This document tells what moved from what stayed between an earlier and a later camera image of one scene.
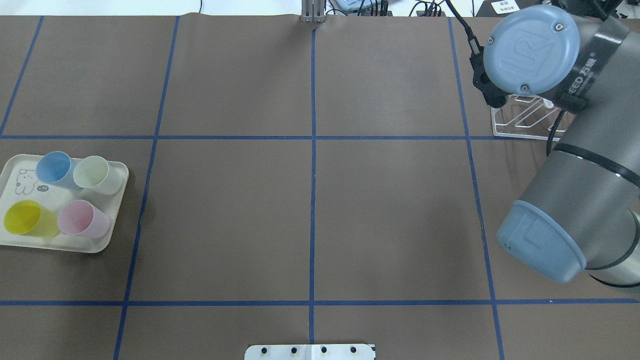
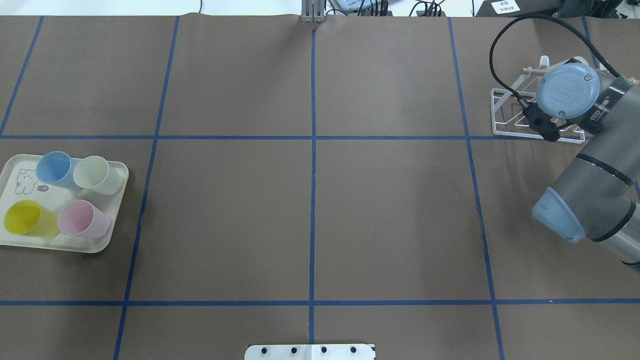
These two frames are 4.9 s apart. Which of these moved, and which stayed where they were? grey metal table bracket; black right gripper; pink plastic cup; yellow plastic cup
Moved: black right gripper
Stayed: grey metal table bracket; yellow plastic cup; pink plastic cup
